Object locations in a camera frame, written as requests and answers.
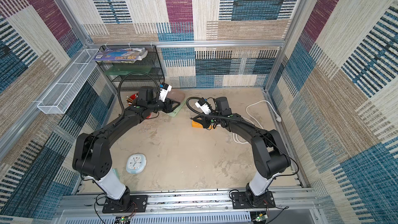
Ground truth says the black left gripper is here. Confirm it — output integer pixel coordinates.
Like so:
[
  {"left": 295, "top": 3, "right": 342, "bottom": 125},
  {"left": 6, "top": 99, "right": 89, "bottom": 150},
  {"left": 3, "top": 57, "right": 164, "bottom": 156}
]
[{"left": 148, "top": 97, "right": 181, "bottom": 115}]

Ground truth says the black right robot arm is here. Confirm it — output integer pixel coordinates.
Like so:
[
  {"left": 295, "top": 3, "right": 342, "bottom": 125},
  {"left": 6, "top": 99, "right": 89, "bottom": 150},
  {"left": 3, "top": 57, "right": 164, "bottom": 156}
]
[{"left": 186, "top": 96, "right": 294, "bottom": 207}]

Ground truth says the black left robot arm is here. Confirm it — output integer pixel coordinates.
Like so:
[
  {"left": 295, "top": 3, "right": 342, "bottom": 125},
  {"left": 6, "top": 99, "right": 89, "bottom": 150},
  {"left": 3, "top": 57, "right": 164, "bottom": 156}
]
[{"left": 72, "top": 83, "right": 180, "bottom": 212}]

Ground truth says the green electronic kitchen scale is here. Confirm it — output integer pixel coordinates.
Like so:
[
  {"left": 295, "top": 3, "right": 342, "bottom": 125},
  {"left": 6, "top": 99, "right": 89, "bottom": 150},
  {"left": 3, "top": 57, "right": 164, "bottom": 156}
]
[{"left": 165, "top": 99, "right": 186, "bottom": 117}]

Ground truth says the orange power strip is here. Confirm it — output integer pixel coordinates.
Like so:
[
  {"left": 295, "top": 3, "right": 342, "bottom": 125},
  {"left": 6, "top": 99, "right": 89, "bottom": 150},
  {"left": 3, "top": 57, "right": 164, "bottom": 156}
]
[{"left": 191, "top": 120, "right": 204, "bottom": 129}]

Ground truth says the pink bowl with panda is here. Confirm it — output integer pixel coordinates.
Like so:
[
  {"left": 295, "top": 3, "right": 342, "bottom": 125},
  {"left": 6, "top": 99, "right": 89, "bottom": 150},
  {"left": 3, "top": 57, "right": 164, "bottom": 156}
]
[{"left": 167, "top": 88, "right": 186, "bottom": 103}]

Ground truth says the red pen holder cup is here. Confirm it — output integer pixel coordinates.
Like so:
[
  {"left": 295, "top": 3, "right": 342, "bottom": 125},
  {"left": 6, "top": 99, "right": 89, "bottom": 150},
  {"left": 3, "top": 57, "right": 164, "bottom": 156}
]
[{"left": 126, "top": 93, "right": 153, "bottom": 119}]

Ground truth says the pens and pencils bundle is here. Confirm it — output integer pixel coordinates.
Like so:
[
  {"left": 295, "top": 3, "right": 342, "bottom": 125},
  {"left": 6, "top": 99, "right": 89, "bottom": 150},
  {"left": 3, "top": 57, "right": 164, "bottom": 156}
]
[{"left": 126, "top": 94, "right": 138, "bottom": 105}]

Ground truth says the colourful magazine on shelf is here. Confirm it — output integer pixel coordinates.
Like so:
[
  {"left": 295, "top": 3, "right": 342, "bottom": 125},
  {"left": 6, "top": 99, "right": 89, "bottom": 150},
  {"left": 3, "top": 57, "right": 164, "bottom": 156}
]
[{"left": 93, "top": 48, "right": 148, "bottom": 63}]

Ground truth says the green folder in shelf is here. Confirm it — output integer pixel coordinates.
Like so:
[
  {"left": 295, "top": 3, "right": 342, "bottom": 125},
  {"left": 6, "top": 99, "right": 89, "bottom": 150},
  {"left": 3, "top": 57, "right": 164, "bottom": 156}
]
[{"left": 104, "top": 65, "right": 152, "bottom": 76}]

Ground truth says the round light blue clock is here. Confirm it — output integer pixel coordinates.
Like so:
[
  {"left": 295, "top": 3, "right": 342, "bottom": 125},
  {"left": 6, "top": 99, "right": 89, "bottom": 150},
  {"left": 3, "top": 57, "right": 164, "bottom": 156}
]
[{"left": 126, "top": 153, "right": 147, "bottom": 174}]

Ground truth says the small green square clock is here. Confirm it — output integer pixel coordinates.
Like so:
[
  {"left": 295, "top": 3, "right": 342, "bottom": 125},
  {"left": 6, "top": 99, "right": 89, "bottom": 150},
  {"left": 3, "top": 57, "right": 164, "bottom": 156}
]
[{"left": 113, "top": 169, "right": 120, "bottom": 179}]

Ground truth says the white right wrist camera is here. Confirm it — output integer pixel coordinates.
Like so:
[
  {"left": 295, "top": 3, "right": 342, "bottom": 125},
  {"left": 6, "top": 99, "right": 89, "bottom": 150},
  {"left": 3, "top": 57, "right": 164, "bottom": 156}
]
[{"left": 195, "top": 97, "right": 213, "bottom": 115}]

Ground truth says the black wire mesh shelf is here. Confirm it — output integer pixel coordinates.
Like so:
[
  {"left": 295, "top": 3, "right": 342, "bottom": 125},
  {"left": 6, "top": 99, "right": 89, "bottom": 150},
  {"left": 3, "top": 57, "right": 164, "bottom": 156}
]
[{"left": 93, "top": 44, "right": 165, "bottom": 91}]

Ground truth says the white power strip cord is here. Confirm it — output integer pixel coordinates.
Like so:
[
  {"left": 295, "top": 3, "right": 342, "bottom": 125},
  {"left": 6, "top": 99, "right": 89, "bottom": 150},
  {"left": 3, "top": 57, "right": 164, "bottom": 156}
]
[{"left": 233, "top": 100, "right": 283, "bottom": 145}]

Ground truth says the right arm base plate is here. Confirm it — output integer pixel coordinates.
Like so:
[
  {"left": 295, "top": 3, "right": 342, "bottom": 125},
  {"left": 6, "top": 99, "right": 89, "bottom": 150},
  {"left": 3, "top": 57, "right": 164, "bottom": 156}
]
[{"left": 229, "top": 189, "right": 275, "bottom": 209}]

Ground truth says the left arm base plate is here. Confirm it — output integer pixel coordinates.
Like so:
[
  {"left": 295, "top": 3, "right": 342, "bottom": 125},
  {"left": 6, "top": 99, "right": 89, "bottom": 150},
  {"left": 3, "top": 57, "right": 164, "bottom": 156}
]
[{"left": 102, "top": 195, "right": 148, "bottom": 214}]

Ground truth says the white wire mesh basket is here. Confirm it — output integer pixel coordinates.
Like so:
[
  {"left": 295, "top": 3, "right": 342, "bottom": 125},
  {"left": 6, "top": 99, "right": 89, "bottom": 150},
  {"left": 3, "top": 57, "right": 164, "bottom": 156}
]
[{"left": 37, "top": 49, "right": 98, "bottom": 115}]

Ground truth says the aluminium front rail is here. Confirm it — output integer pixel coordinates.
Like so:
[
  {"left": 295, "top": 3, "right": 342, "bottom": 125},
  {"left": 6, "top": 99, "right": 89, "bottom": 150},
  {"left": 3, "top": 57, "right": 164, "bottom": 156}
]
[{"left": 52, "top": 187, "right": 327, "bottom": 224}]

